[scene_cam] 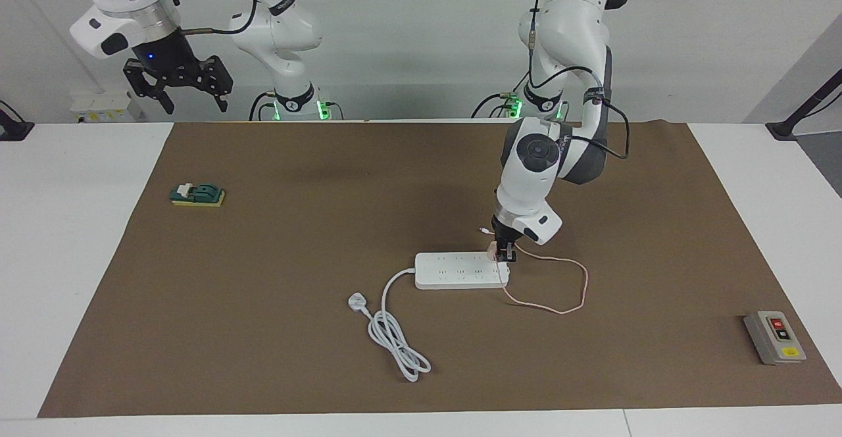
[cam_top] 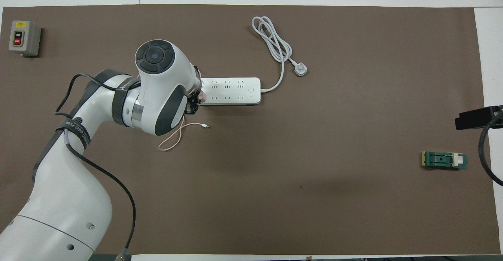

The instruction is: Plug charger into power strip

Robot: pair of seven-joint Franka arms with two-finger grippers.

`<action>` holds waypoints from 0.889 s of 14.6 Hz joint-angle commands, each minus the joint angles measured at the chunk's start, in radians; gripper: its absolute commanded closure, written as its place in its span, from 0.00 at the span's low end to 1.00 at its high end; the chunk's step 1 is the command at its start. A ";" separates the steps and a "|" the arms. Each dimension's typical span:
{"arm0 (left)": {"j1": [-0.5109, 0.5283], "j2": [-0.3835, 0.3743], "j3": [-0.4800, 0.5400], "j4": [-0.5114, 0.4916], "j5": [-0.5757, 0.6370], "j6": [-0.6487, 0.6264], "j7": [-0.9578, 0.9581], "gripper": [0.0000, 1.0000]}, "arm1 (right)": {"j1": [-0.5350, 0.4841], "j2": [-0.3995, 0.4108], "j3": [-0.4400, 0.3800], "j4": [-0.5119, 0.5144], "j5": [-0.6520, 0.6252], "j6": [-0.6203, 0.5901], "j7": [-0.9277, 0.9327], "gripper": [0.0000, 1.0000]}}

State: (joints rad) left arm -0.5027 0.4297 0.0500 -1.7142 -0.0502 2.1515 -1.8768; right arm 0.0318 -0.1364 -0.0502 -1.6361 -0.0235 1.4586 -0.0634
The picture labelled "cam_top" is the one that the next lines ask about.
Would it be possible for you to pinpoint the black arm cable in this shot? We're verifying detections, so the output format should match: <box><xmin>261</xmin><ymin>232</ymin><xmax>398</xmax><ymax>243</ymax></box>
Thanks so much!
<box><xmin>54</xmin><ymin>72</ymin><xmax>137</xmax><ymax>255</ymax></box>
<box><xmin>478</xmin><ymin>112</ymin><xmax>503</xmax><ymax>187</ymax></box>

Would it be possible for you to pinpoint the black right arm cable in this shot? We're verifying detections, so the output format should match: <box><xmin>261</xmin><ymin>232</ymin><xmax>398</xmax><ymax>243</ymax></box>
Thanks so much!
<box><xmin>478</xmin><ymin>112</ymin><xmax>503</xmax><ymax>187</ymax></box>

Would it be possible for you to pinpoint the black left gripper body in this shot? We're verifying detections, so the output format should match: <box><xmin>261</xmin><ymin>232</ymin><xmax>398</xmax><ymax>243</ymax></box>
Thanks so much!
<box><xmin>185</xmin><ymin>93</ymin><xmax>201</xmax><ymax>116</ymax></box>

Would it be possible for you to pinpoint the pink charging cable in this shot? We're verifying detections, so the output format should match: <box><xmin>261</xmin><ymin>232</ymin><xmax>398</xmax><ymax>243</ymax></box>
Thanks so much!
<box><xmin>158</xmin><ymin>68</ymin><xmax>209</xmax><ymax>152</ymax></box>

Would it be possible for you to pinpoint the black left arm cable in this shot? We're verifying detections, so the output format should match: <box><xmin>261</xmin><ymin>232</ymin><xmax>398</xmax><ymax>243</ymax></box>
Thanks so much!
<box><xmin>54</xmin><ymin>72</ymin><xmax>137</xmax><ymax>255</ymax></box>

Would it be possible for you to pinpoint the brown table mat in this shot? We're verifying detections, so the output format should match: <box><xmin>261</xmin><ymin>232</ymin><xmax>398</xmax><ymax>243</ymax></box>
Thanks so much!
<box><xmin>0</xmin><ymin>5</ymin><xmax>499</xmax><ymax>255</ymax></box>

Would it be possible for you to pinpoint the grey on-off switch box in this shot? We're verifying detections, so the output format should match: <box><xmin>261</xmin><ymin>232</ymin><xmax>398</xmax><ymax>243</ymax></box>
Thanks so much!
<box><xmin>9</xmin><ymin>20</ymin><xmax>42</xmax><ymax>57</ymax></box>

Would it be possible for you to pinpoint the green knife switch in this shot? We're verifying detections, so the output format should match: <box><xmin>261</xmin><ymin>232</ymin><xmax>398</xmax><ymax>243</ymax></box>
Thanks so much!
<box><xmin>421</xmin><ymin>151</ymin><xmax>468</xmax><ymax>171</ymax></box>

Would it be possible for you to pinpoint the white power cord with plug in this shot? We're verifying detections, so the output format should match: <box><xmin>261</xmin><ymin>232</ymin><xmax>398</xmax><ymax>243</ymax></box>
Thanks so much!
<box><xmin>251</xmin><ymin>16</ymin><xmax>308</xmax><ymax>93</ymax></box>

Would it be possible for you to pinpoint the white power strip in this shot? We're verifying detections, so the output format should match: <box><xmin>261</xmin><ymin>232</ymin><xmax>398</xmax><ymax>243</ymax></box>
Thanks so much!
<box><xmin>198</xmin><ymin>77</ymin><xmax>261</xmax><ymax>105</ymax></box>

